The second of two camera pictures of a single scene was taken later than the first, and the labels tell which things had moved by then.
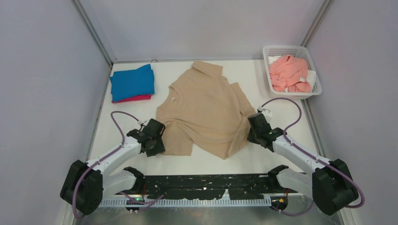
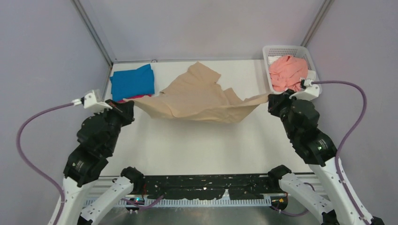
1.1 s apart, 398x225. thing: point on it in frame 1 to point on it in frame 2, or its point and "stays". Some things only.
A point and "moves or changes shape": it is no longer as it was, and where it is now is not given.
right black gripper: x=250 y=138 to x=275 y=101
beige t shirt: x=204 y=110 moves or changes shape
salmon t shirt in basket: x=289 y=73 stays
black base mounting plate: x=238 y=186 stays
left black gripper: x=159 y=149 to x=126 y=109
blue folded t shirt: x=126 y=84 stays
